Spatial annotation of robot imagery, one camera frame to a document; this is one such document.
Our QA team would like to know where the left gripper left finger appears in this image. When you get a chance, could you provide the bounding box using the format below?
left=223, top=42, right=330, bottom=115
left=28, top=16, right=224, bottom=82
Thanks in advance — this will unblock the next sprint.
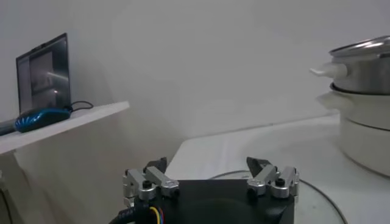
left=122, top=156, right=181, bottom=208

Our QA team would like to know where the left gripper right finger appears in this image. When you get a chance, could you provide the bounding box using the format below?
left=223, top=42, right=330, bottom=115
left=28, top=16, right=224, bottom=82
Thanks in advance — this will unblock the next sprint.
left=246, top=156, right=300, bottom=200

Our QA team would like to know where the stainless steel steamer basket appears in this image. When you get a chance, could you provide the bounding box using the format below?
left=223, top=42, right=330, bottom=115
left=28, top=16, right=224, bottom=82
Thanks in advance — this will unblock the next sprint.
left=310, top=35, right=390, bottom=96

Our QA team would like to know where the glass pot lid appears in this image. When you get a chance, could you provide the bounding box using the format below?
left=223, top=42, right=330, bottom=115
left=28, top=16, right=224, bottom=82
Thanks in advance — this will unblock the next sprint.
left=208, top=169, right=349, bottom=224

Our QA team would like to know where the white side desk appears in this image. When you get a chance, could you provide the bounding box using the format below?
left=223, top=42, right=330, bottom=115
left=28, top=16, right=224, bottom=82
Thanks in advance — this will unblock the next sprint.
left=0, top=100, right=130, bottom=156

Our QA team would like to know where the white electric cooking pot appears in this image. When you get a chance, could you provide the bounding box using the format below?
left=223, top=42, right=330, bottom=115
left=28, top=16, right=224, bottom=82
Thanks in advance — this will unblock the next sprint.
left=316, top=82, right=390, bottom=179

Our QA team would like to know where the blue computer mouse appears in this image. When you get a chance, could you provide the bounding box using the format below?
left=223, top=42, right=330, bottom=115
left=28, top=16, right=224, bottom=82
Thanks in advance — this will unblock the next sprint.
left=14, top=108, right=73, bottom=134

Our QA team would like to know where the black laptop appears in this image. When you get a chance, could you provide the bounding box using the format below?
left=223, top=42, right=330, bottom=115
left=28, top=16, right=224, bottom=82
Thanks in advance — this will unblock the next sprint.
left=15, top=32, right=73, bottom=115

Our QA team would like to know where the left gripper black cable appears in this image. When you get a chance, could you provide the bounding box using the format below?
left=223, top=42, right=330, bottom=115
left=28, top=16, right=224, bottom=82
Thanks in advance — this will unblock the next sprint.
left=108, top=203, right=166, bottom=224

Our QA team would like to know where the black looped desk cable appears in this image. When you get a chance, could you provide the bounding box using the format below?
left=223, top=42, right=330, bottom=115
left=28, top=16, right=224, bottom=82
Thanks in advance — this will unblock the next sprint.
left=63, top=100, right=94, bottom=114

